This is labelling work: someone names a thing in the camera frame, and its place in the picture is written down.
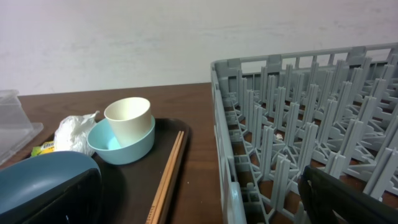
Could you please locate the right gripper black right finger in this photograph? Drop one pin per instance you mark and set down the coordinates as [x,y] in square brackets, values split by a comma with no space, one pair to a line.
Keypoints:
[324,198]

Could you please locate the white napkin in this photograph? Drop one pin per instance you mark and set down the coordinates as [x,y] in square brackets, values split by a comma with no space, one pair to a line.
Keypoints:
[72,133]

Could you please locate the cream plastic cup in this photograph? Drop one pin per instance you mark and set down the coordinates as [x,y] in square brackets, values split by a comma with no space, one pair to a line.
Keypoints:
[130,119]

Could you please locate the light blue bowl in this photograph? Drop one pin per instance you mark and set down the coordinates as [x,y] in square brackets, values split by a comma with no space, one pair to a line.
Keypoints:
[103,141]

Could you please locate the dark blue plate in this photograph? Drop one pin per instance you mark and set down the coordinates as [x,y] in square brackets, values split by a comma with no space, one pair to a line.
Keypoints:
[51,166]

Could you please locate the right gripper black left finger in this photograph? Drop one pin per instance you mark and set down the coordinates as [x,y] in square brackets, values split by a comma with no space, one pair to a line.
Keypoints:
[73,200]

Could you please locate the dark brown serving tray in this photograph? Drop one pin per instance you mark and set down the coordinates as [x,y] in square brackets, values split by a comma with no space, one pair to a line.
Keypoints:
[128,190]

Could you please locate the grey dishwasher rack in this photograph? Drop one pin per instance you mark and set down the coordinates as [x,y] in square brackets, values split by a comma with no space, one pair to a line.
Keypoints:
[334,109]

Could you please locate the clear plastic bin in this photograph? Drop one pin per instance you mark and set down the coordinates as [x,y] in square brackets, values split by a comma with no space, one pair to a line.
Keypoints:
[16,128]

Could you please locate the yellow green wrapper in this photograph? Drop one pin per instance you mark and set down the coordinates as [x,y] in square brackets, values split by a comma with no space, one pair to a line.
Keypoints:
[46,148]

